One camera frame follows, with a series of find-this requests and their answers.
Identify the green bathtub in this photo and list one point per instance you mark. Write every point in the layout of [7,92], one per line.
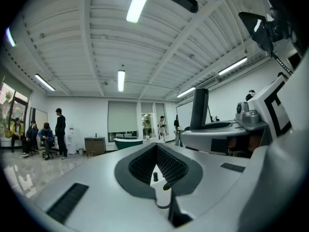
[128,142]

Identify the wooden cabinet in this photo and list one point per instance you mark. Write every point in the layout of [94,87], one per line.
[94,146]

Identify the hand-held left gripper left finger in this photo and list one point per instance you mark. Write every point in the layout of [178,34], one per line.
[96,190]

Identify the long grey roller blind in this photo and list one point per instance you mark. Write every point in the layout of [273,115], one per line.
[17,86]

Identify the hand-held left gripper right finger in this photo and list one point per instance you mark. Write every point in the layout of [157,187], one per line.
[207,178]

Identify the white partition board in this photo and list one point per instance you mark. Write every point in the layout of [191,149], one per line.
[184,115]

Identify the person's right hand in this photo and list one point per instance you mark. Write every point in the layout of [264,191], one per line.
[254,141]

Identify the white air conditioner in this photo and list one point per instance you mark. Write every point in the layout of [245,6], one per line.
[208,82]

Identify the wide glass window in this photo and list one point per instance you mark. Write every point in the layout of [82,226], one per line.
[123,135]

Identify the white water dispenser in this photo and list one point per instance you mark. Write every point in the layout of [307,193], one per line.
[71,144]

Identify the black chest-mounted device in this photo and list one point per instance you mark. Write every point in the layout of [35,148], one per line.
[257,30]

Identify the tall glass window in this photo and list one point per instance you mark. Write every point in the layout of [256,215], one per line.
[147,124]

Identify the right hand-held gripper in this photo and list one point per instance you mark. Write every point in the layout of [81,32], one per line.
[259,110]

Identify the small grey waste bin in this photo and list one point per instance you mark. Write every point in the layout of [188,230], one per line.
[80,151]

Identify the large grey roller blind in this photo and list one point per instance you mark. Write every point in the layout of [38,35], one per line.
[122,116]

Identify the narrow grey roller blind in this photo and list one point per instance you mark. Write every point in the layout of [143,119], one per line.
[147,107]
[159,110]

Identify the large framed glass windows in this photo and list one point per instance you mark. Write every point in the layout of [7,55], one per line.
[12,110]

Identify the white ceiling tube light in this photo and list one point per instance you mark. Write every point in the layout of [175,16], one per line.
[44,82]
[233,66]
[186,92]
[9,36]
[121,80]
[140,1]

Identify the beige framed board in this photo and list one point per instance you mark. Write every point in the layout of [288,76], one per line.
[41,120]

